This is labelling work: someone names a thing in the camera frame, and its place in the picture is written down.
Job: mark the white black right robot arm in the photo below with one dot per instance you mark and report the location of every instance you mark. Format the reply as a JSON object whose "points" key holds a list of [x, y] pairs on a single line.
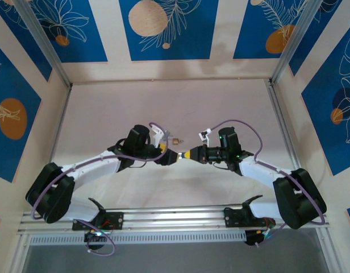
{"points": [[257, 170]]}

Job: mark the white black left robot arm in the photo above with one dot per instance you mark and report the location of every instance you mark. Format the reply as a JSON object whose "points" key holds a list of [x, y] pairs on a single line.
{"points": [[92, 167]]}

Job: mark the black connector module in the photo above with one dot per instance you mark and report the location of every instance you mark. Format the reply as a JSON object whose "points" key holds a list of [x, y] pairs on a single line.
{"points": [[253, 239], [94, 241]]}

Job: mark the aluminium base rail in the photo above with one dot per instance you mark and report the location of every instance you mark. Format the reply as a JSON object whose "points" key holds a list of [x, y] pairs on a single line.
{"points": [[175, 219]]}

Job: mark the aluminium side rail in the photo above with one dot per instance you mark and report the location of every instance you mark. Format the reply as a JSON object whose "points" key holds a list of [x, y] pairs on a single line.
{"points": [[275, 96], [54, 148]]}

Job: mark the aluminium corner post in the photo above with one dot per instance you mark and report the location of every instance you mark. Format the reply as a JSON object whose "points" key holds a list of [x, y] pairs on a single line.
{"points": [[294, 39], [44, 39]]}

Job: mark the aluminium frame leg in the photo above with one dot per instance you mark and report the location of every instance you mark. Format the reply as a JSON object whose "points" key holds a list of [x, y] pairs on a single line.
{"points": [[20, 253], [329, 250]]}

